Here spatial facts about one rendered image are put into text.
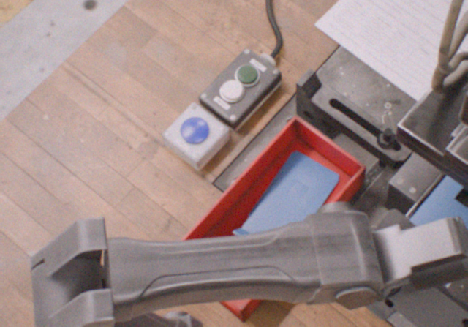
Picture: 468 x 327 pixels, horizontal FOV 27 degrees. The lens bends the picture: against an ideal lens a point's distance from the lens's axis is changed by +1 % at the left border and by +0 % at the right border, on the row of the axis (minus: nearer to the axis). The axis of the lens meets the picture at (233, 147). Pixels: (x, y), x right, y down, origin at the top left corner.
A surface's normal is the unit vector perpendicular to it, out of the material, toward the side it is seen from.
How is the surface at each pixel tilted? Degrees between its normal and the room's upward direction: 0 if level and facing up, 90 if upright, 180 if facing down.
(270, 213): 0
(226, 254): 13
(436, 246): 23
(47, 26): 0
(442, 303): 29
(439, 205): 0
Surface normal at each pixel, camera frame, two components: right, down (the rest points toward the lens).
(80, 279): 0.45, -0.45
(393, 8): -0.04, -0.42
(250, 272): 0.17, -0.45
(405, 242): -0.44, -0.33
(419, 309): -0.37, -0.02
